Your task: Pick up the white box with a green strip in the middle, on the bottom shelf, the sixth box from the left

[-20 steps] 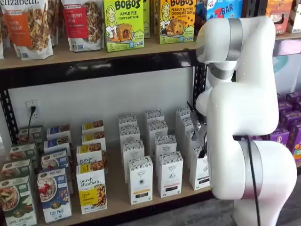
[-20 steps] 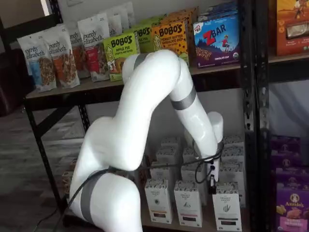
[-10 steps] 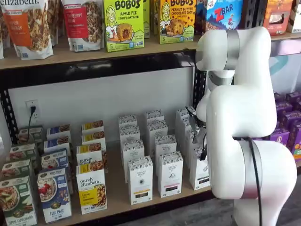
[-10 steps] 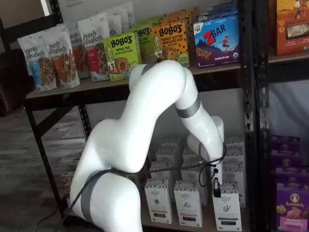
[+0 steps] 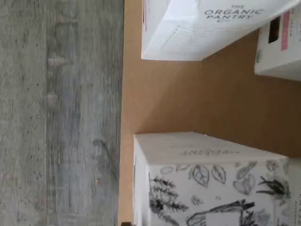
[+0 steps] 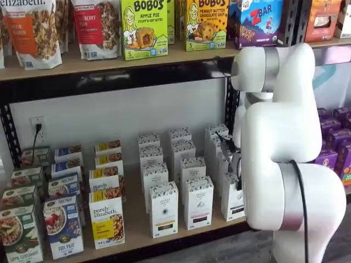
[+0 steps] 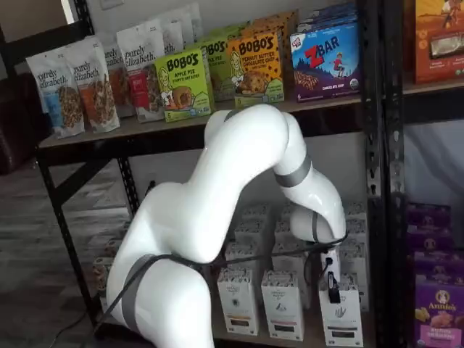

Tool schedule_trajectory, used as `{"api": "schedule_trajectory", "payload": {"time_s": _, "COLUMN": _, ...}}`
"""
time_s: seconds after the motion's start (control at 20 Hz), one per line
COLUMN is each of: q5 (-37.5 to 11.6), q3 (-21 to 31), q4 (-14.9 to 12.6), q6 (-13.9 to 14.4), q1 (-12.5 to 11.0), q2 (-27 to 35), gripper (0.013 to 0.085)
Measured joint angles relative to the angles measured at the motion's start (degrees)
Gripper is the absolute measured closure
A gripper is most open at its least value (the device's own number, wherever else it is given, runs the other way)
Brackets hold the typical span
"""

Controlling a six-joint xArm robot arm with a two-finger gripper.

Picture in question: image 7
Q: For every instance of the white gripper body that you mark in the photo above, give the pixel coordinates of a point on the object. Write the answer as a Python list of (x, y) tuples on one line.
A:
[(331, 262)]

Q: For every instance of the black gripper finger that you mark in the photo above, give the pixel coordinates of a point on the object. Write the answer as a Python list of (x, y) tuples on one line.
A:
[(334, 282)]

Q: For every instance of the white pantry box green strip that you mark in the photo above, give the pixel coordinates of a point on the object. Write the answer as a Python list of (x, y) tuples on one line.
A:
[(349, 277), (353, 257), (340, 322), (355, 221)]

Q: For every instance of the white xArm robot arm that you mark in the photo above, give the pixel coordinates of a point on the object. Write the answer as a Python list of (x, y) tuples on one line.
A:
[(217, 181)]

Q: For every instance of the white pantry box pink strip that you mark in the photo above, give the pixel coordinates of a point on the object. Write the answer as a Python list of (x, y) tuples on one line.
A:
[(281, 235), (282, 308), (286, 212), (286, 264)]

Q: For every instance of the white pantry box yellow strip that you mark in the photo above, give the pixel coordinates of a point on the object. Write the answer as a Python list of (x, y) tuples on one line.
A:
[(237, 250), (255, 214), (237, 304), (250, 232)]

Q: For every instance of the purple Annie's snack box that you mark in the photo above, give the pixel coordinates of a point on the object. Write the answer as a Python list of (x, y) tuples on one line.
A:
[(431, 239), (435, 264), (438, 319), (427, 215)]

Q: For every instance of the blue purple Zbar box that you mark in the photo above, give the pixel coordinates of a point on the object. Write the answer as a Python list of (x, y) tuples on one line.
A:
[(333, 9), (326, 20), (326, 65)]

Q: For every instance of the orange Bobo's peanut butter box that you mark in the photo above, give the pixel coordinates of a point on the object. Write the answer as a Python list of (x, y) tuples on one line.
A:
[(253, 69), (279, 18), (287, 58)]

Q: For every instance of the green Nature's Path oatmeal box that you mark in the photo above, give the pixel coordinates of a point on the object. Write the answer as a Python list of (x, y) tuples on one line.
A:
[(101, 272), (114, 246)]

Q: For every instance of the green Bobo's apple pie box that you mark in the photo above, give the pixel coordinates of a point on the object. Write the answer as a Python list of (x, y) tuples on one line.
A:
[(185, 87), (217, 61), (228, 32)]

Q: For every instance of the orange snack box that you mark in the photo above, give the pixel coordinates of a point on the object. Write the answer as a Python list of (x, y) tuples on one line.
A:
[(435, 36)]

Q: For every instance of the purely elizabeth red granola bag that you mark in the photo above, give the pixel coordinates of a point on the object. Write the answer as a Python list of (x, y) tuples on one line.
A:
[(174, 32), (194, 18), (141, 72)]

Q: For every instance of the purely elizabeth orange granola bag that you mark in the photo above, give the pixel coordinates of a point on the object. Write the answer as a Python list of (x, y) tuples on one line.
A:
[(116, 72), (96, 94)]

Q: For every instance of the purely elizabeth blue granola bag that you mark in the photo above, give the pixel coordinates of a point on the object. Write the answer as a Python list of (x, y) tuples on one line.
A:
[(54, 98)]

